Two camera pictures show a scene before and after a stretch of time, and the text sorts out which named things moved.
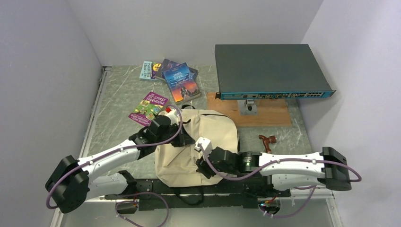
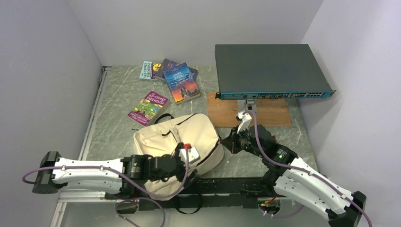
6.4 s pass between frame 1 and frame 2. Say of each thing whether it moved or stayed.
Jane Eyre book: stayed
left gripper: moved
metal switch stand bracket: stayed
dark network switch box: stayed
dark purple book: stayed
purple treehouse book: stayed
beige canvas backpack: moved
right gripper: moved
